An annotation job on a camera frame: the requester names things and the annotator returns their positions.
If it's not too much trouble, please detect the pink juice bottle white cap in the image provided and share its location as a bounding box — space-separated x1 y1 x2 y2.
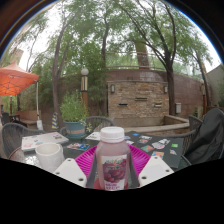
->
95 126 132 192

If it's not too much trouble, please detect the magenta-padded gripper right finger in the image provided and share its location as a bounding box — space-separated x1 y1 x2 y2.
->
129 144 175 189

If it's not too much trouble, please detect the black backpack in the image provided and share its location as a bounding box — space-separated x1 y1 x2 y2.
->
183 108 224 166

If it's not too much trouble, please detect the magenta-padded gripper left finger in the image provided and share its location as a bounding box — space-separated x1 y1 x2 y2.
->
53 145 100 189

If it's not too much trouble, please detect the slender leaning tree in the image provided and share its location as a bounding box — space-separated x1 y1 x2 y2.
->
23 0 101 129

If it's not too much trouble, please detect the silver laptop with stickers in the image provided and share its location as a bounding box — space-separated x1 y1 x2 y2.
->
20 131 70 153

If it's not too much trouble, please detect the orange canopy tent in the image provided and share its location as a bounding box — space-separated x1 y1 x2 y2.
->
0 61 40 98

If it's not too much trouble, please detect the wooden lamp post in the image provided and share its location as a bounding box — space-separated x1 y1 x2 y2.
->
201 79 208 116

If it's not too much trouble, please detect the globe-topped lamp post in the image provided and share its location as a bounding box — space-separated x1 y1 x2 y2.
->
80 68 90 108

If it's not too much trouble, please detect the black laptop with stickers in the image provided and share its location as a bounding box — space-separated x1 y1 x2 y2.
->
64 130 185 169

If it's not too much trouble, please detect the blue yellow striped cone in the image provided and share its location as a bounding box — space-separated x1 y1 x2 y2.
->
50 112 60 131

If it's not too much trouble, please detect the potted green plant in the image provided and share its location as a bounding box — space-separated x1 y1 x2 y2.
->
59 91 90 140

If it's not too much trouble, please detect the white ceramic cup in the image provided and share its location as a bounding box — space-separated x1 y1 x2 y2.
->
34 142 66 174

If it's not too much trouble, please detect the dark-trunked large tree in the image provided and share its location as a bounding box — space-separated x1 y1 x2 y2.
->
116 0 214 117

